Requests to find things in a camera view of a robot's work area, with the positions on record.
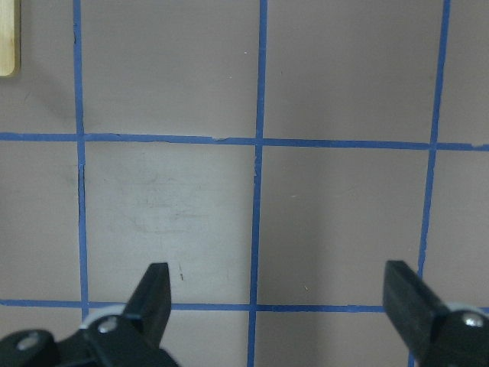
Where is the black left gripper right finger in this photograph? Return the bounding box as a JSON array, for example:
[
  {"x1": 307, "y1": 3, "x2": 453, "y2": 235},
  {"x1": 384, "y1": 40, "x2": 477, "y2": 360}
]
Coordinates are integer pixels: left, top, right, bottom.
[{"x1": 383, "y1": 260, "x2": 488, "y2": 366}]

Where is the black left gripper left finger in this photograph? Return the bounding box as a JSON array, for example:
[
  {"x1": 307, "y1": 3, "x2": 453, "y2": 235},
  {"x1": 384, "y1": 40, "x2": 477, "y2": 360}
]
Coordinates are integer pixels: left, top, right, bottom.
[{"x1": 1, "y1": 263, "x2": 178, "y2": 366}]

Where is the light wooden board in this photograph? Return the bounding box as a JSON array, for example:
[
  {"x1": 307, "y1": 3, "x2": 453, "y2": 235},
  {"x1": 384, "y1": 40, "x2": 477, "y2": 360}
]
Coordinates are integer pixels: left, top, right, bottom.
[{"x1": 0, "y1": 0, "x2": 21, "y2": 78}]

